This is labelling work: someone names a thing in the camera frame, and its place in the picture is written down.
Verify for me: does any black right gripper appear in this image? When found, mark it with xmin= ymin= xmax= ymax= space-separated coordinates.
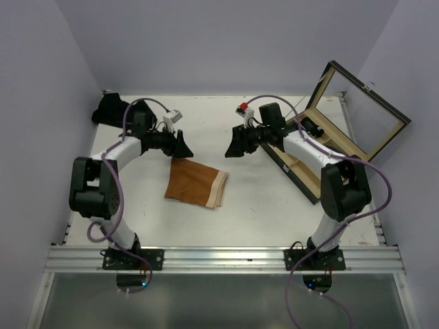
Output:
xmin=225 ymin=122 xmax=270 ymax=157

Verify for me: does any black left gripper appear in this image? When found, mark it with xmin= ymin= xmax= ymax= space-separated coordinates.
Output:
xmin=147 ymin=125 xmax=193 ymax=159

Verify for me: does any brown underwear cream waistband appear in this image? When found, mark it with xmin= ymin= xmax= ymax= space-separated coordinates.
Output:
xmin=165 ymin=158 xmax=228 ymax=208

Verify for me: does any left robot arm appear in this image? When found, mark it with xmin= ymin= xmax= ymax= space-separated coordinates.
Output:
xmin=69 ymin=110 xmax=193 ymax=269

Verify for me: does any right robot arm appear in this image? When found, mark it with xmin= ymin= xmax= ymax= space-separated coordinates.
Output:
xmin=224 ymin=103 xmax=371 ymax=269

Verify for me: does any black rolled underwear in box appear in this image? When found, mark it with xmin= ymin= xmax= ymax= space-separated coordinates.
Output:
xmin=295 ymin=117 xmax=324 ymax=138

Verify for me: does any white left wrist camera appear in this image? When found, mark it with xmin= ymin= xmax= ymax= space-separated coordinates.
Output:
xmin=163 ymin=110 xmax=182 ymax=127

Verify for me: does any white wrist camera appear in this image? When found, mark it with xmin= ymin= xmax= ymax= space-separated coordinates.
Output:
xmin=235 ymin=102 xmax=254 ymax=119
xmin=163 ymin=110 xmax=182 ymax=127

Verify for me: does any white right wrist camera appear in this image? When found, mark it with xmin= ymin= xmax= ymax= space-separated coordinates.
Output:
xmin=235 ymin=102 xmax=254 ymax=119

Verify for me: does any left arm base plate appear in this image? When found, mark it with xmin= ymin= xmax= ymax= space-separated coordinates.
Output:
xmin=99 ymin=248 xmax=165 ymax=271

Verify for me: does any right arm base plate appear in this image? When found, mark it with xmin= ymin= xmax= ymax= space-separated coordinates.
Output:
xmin=283 ymin=248 xmax=346 ymax=271

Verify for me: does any aluminium table edge rail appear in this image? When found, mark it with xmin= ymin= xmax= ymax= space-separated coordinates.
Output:
xmin=337 ymin=91 xmax=388 ymax=246

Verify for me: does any aluminium front rail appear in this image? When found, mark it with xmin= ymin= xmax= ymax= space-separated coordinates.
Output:
xmin=44 ymin=245 xmax=405 ymax=274

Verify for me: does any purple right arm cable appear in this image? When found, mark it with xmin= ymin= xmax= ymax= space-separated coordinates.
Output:
xmin=245 ymin=95 xmax=394 ymax=329

